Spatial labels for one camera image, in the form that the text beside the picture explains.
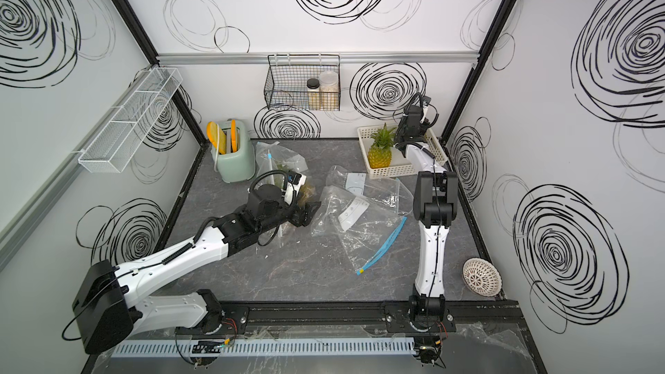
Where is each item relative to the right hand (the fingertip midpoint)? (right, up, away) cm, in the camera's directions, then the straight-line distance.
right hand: (423, 112), depth 99 cm
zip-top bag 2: (-12, -31, +1) cm, 33 cm away
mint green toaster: (-72, -21, -1) cm, 75 cm away
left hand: (-41, -31, -22) cm, 56 cm away
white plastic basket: (-8, -21, +3) cm, 23 cm away
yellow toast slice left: (-78, -9, -5) cm, 79 cm away
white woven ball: (+13, -56, -18) cm, 60 cm away
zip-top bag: (-24, -41, -16) cm, 50 cm away
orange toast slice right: (-72, -10, -3) cm, 73 cm away
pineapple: (-17, -16, +2) cm, 23 cm away
